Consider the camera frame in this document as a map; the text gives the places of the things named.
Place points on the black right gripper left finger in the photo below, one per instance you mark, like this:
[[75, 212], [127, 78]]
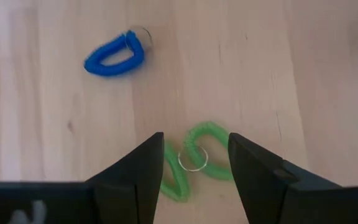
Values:
[[129, 186]]

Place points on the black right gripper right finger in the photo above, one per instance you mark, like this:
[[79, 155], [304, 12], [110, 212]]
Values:
[[266, 186]]

